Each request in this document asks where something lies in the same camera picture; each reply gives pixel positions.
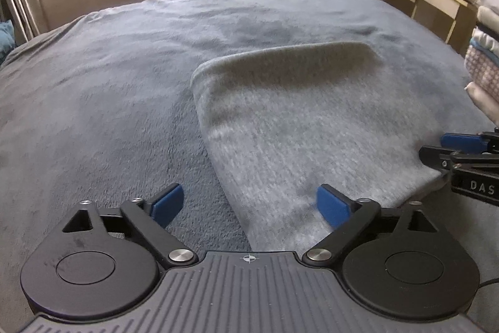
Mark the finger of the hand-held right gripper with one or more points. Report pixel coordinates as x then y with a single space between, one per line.
436 157
460 141

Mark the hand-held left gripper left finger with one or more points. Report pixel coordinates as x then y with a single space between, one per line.
167 206

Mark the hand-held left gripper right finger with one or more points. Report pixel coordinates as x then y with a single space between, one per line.
331 206

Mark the grey sweatpants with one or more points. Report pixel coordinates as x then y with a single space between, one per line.
304 130

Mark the checked knitted towel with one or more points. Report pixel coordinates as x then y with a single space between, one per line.
483 69

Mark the white cloth with blue trim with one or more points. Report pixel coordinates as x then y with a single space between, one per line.
485 40

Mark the teal pillow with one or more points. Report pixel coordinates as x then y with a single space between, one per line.
6 36

